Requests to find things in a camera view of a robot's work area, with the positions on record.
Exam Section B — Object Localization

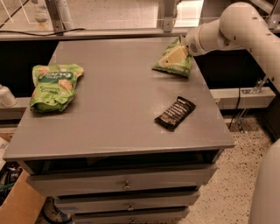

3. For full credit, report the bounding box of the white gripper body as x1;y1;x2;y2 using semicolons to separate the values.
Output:
183;26;207;56

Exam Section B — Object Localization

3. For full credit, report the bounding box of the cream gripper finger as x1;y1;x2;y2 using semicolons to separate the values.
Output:
159;46;188;67

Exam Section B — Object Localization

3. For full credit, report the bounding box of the green jalapeno chip bag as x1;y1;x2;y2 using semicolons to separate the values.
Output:
153;38;192;77

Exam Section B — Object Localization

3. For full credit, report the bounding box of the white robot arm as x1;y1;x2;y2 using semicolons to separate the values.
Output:
181;2;280;224

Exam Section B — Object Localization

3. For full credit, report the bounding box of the green rice chip bag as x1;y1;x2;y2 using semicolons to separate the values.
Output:
30;64;84;113

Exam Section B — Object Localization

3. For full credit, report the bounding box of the metal railing bar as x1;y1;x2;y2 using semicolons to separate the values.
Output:
0;27;189;41

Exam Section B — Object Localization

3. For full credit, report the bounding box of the black snack bar wrapper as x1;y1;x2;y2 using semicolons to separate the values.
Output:
154;96;196;131

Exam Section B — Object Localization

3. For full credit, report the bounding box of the grey drawer cabinet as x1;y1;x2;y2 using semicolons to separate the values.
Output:
5;38;234;224

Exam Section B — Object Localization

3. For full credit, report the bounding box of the white bottle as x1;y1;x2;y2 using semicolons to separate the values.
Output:
0;85;17;107

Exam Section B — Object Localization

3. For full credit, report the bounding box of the cardboard box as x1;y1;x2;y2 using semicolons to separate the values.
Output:
0;171;46;224

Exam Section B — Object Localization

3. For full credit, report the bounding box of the black cable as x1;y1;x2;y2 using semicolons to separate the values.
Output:
0;27;86;37

